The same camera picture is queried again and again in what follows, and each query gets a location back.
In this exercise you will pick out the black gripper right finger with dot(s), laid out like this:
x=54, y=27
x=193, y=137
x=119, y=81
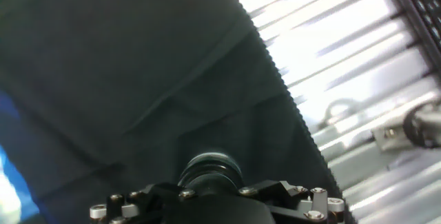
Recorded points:
x=310, y=201

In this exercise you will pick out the black cloth with blue print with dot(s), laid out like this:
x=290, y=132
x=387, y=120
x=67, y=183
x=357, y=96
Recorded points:
x=138, y=79

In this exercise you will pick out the clear glass jar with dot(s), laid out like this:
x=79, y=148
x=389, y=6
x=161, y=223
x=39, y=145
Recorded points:
x=213, y=155

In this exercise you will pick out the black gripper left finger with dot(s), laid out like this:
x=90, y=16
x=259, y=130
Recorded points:
x=117, y=208

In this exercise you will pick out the black keyboard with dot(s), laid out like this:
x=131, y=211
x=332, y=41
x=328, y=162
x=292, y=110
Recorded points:
x=425, y=7

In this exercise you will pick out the aluminium camera bracket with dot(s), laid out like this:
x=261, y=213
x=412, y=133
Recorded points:
x=391, y=134

